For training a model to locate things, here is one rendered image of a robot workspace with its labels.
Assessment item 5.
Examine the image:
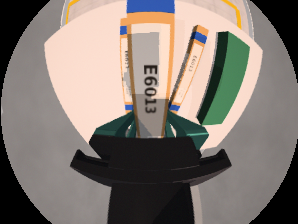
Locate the dark green flat box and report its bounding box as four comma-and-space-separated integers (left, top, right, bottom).
197, 31, 250, 126

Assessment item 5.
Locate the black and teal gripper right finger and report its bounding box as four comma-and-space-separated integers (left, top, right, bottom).
165, 110, 209, 150

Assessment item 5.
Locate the brown cardboard box with blue bands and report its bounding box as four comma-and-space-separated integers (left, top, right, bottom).
120, 18, 133, 113

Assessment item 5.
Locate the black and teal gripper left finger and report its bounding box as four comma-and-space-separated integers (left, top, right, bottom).
93, 109, 137, 137

